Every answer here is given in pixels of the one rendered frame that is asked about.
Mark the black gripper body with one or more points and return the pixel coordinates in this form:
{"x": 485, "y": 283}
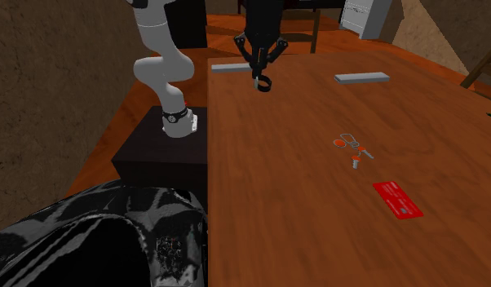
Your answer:
{"x": 264, "y": 20}

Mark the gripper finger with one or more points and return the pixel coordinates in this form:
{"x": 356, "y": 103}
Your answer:
{"x": 249, "y": 53}
{"x": 278, "y": 49}

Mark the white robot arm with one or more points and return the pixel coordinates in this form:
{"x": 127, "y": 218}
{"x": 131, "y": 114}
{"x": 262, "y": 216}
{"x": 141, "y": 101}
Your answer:
{"x": 166, "y": 71}

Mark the grey flat bar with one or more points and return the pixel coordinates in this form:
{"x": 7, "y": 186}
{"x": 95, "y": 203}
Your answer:
{"x": 229, "y": 68}
{"x": 361, "y": 78}

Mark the dark wooden chair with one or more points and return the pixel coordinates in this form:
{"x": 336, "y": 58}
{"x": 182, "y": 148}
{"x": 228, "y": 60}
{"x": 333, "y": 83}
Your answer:
{"x": 315, "y": 28}

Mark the black cabinet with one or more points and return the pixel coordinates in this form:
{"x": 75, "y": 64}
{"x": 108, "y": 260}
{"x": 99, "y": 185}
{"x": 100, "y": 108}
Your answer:
{"x": 186, "y": 24}

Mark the white cabinet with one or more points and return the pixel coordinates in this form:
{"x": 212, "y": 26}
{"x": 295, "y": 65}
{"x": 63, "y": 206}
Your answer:
{"x": 366, "y": 16}

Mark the dark robot stand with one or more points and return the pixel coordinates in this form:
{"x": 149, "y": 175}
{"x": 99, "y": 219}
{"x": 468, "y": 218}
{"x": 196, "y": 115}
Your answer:
{"x": 158, "y": 159}

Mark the wooden table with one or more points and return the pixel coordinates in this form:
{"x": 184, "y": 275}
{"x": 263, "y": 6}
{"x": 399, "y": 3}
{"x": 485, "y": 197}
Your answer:
{"x": 293, "y": 198}

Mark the red card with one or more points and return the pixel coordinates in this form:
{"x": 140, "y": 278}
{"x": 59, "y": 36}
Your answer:
{"x": 397, "y": 199}

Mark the light wooden chair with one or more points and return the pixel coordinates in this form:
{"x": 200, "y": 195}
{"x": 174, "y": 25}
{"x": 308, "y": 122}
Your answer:
{"x": 482, "y": 67}

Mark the black shiny rounded object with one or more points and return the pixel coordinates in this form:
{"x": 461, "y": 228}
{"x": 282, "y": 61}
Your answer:
{"x": 70, "y": 246}

